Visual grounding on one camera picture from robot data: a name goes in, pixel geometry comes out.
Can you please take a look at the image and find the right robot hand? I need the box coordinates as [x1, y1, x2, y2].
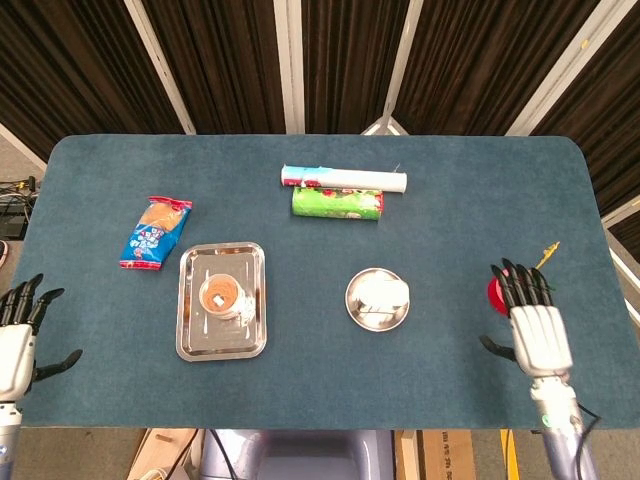
[478, 258, 575, 378]

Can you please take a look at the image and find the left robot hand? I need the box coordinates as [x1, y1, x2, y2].
[0, 273, 84, 402]

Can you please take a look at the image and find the rectangular metal can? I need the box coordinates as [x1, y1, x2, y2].
[356, 273, 411, 314]

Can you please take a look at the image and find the brown cup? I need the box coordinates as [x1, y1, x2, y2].
[198, 273, 252, 322]

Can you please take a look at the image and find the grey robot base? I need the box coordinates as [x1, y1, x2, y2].
[199, 428, 397, 480]

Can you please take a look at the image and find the red tape roll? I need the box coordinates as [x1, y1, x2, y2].
[487, 268, 512, 315]

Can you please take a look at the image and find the cardboard box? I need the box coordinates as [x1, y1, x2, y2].
[394, 429, 477, 480]

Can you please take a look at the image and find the round metal plate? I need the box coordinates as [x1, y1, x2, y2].
[343, 267, 412, 332]

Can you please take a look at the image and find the wooden board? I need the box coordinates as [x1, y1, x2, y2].
[127, 428, 202, 480]

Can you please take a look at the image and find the blue snack bag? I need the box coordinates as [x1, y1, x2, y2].
[118, 195, 194, 272]

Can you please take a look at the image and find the rectangular steel tray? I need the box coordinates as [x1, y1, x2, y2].
[175, 241, 268, 362]

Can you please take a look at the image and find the blue table cloth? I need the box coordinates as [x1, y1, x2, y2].
[0, 133, 640, 431]

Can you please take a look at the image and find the green chips canister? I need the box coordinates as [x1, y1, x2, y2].
[291, 186, 386, 223]

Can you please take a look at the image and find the white wrap roll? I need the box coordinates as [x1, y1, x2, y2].
[280, 163, 409, 195]

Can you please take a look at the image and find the dark brown curtain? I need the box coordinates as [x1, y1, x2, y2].
[0, 0, 640, 251]

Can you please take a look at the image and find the cable bundle on floor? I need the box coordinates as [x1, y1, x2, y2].
[0, 174, 40, 242]

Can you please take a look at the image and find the black base cable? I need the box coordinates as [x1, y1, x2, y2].
[205, 428, 242, 480]

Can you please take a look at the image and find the white frame beam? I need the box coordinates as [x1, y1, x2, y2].
[272, 0, 307, 135]
[359, 0, 426, 137]
[505, 0, 629, 137]
[123, 0, 197, 135]

